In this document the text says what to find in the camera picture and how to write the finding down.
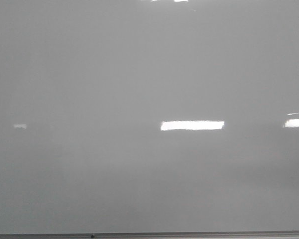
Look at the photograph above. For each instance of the white whiteboard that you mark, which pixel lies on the white whiteboard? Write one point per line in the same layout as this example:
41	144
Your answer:
129	116

